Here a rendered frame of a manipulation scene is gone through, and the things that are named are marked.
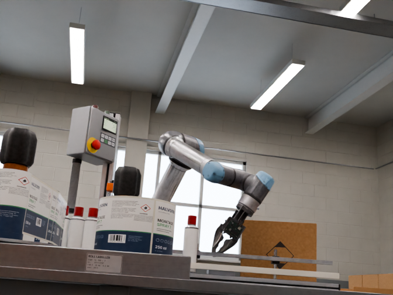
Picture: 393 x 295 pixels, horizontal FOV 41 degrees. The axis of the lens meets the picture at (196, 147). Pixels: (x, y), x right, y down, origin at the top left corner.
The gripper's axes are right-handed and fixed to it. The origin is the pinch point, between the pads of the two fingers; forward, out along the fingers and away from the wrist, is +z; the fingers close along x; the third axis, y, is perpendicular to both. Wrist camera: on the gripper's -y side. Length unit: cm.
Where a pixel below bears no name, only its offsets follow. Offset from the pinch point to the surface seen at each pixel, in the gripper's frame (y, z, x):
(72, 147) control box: 0, -2, -67
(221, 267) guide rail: 10.0, 3.1, 4.1
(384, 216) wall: -592, -236, 226
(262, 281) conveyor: 11.6, -1.2, 18.1
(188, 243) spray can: 6.9, 3.0, -10.3
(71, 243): 7, 26, -44
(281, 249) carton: -15.2, -17.8, 22.3
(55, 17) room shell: -350, -135, -268
